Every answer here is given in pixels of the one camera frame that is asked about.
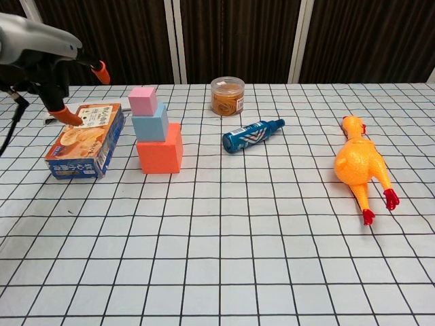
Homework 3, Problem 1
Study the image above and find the blue cube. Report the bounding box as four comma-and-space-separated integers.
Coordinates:
131, 103, 170, 143

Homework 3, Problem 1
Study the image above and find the orange biscuit box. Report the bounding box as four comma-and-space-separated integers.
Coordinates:
44, 103, 126, 180

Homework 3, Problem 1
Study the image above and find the blue spray bottle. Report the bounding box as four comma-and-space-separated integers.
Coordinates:
222, 118, 286, 153

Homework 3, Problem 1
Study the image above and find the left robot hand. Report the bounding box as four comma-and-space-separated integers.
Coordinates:
0, 12, 111, 126

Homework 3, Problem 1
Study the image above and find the white partition post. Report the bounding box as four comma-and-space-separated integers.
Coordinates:
18, 0, 41, 24
162, 0, 188, 85
288, 0, 314, 84

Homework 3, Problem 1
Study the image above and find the orange cube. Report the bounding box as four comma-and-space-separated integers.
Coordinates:
135, 122, 184, 175

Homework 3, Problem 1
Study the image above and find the yellow rubber chicken toy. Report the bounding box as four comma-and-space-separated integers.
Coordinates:
333, 115, 400, 227

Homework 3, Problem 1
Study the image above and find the white checkered tablecloth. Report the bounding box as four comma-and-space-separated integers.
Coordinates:
0, 82, 435, 326

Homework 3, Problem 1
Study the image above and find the small pink cube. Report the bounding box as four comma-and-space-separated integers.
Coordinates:
128, 86, 158, 117

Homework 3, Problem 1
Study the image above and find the long white paper strip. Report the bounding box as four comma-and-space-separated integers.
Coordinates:
45, 108, 133, 126

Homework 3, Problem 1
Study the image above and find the clear jar of rubber bands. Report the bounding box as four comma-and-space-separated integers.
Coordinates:
209, 76, 246, 117

